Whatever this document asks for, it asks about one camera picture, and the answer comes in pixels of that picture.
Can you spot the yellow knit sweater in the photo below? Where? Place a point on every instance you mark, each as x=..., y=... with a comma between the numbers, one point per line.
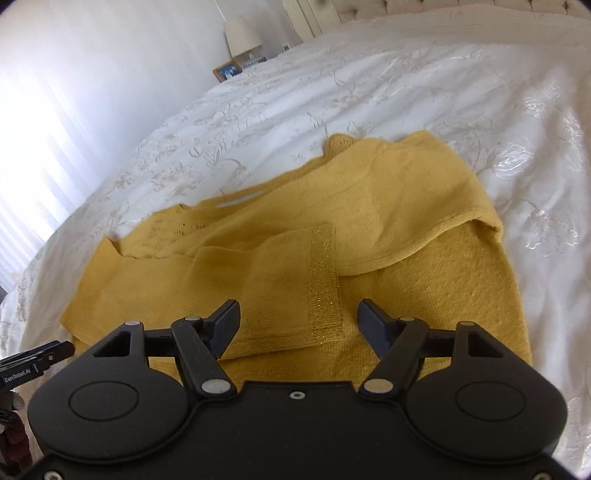
x=277, y=221

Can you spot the white sheer curtain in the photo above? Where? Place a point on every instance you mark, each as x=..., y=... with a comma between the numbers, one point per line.
x=55, y=115

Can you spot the wooden picture frame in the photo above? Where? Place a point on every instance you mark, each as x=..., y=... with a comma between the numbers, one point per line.
x=227, y=70

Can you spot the white table lamp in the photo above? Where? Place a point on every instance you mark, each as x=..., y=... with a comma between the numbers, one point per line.
x=242, y=34

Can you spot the cream tufted headboard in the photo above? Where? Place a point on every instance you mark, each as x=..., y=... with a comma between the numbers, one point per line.
x=443, y=7

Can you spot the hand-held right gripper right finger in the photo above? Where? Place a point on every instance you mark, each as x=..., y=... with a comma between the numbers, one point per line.
x=370, y=319

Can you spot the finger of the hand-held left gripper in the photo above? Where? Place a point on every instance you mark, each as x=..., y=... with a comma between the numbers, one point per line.
x=55, y=349

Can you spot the white embroidered bedspread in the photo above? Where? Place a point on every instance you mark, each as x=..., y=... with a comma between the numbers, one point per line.
x=351, y=83

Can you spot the dark red cloth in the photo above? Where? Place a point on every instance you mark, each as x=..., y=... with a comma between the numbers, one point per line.
x=11, y=429

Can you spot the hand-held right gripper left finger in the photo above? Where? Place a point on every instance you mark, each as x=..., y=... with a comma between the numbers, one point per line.
x=226, y=324

